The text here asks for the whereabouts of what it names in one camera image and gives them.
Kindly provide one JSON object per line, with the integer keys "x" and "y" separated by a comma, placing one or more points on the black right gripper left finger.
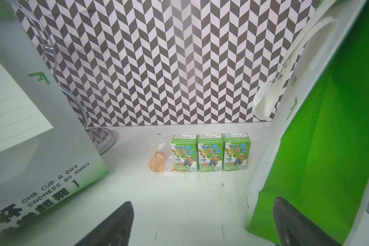
{"x": 115, "y": 230}

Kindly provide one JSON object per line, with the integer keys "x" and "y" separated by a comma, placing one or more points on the chrome wire glass rack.
{"x": 103, "y": 138}

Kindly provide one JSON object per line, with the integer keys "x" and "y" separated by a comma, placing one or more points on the right green juice box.
{"x": 236, "y": 151}

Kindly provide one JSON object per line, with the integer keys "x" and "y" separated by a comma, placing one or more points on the green juice box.
{"x": 210, "y": 152}
{"x": 184, "y": 149}
{"x": 236, "y": 151}

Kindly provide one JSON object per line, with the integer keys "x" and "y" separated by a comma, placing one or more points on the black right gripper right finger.
{"x": 295, "y": 229}

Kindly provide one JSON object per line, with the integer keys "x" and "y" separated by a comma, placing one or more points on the left green juice box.
{"x": 184, "y": 149}

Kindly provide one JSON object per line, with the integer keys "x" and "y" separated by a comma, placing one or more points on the clear bag with snack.
{"x": 161, "y": 155}

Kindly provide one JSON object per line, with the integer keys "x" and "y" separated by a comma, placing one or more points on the middle green juice box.
{"x": 210, "y": 152}

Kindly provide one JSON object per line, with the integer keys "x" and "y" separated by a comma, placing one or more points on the green white takeout bag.
{"x": 46, "y": 155}

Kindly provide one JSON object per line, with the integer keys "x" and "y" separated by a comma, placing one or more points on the green white bag with handles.
{"x": 316, "y": 153}

